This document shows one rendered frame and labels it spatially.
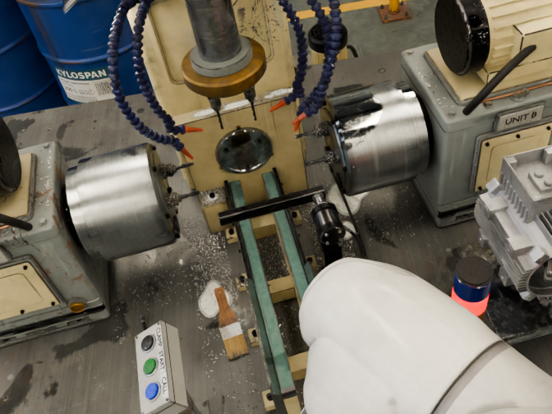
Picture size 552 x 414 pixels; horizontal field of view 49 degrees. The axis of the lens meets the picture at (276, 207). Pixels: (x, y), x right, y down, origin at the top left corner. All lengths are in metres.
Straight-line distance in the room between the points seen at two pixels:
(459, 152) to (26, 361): 1.15
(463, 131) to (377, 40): 2.30
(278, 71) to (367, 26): 2.25
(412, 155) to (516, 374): 0.89
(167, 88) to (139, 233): 0.39
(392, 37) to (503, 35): 2.34
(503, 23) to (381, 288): 0.86
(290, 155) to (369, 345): 1.06
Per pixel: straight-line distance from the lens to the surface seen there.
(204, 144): 1.52
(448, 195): 1.55
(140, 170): 1.37
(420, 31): 3.73
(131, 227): 1.38
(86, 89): 3.01
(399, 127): 1.39
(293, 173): 1.65
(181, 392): 1.16
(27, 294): 1.51
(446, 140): 1.41
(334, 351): 0.62
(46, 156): 1.52
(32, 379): 1.61
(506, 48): 1.40
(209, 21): 1.21
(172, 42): 1.50
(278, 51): 1.55
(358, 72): 2.11
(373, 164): 1.39
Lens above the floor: 2.06
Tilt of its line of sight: 48 degrees down
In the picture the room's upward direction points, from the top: 12 degrees counter-clockwise
